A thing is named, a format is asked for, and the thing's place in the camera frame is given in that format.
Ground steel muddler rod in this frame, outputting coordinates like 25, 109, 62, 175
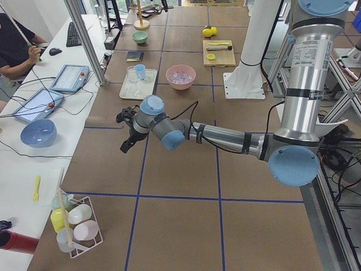
205, 46, 232, 51

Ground light blue plastic cup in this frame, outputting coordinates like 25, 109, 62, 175
134, 64, 146, 80

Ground pink cup in rack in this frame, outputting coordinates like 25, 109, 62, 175
73, 220, 99, 241

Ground blue bowl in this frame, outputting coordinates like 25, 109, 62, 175
20, 119, 58, 148

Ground green ceramic bowl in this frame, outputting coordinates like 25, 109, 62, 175
132, 30, 148, 45

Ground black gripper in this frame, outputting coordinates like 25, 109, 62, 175
116, 106, 148, 153
161, 0, 169, 12

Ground pink ice bowl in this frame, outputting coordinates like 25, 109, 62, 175
166, 65, 196, 90

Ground wooden stand base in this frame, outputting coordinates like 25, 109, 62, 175
133, 0, 150, 30

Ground red cylinder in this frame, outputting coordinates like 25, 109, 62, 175
1, 230, 39, 254

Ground pointer stick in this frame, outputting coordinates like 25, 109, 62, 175
1, 4, 46, 67

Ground pile of ice cubes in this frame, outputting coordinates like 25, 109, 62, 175
168, 72, 193, 85

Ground steel ice scoop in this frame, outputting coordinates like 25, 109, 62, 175
142, 6, 162, 15

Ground person in black shirt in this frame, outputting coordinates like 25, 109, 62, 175
1, 13, 46, 80

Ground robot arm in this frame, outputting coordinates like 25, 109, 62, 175
116, 1, 351, 186

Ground yellow plastic spoon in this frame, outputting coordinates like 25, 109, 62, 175
32, 176, 41, 202

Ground cream bear tray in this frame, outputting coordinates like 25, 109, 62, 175
119, 66, 157, 100

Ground aluminium frame post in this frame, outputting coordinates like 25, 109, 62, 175
64, 0, 106, 86

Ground clear wine glass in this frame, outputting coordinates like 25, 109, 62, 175
127, 68, 140, 85

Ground yellow lemon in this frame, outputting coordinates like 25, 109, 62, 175
211, 27, 217, 36
202, 28, 213, 38

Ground black keyboard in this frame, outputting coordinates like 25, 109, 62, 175
66, 21, 82, 47

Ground teach pendant tablet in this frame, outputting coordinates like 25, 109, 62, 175
12, 88, 64, 123
50, 64, 90, 93

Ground black computer mouse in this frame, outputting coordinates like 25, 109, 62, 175
49, 47, 62, 56

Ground green cup in rack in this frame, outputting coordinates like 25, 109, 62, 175
51, 193, 71, 212

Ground yellow cup in rack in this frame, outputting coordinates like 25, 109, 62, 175
50, 208, 65, 233

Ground white wire cup rack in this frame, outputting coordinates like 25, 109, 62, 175
50, 190, 103, 259

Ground clear cup in rack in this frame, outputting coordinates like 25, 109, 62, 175
56, 228, 74, 252

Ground yellow plastic knife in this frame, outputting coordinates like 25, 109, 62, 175
208, 42, 230, 46

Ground white cup in rack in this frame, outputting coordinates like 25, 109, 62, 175
68, 204, 93, 225

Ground black power adapter box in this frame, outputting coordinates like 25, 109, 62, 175
103, 29, 121, 50

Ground wooden cutting board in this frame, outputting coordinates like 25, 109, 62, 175
202, 40, 236, 67

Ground lemon slice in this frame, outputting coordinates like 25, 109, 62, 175
206, 54, 217, 61

